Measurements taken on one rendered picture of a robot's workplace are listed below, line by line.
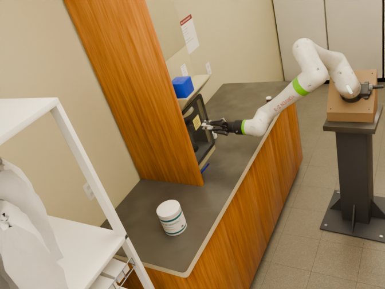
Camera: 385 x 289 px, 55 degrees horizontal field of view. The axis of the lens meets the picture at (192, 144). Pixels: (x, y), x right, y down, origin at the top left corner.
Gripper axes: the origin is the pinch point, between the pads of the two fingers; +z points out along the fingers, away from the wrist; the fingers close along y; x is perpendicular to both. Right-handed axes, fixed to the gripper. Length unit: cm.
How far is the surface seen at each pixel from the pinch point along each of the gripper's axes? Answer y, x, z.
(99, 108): 35, 33, 48
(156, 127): 18.7, 28.4, 15.1
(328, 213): -120, -49, -57
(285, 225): -121, -30, -26
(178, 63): 45.3, 0.9, 5.4
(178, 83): 41.0, 17.6, -2.4
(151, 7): 81, 8, 5
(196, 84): 31.3, 1.7, -2.7
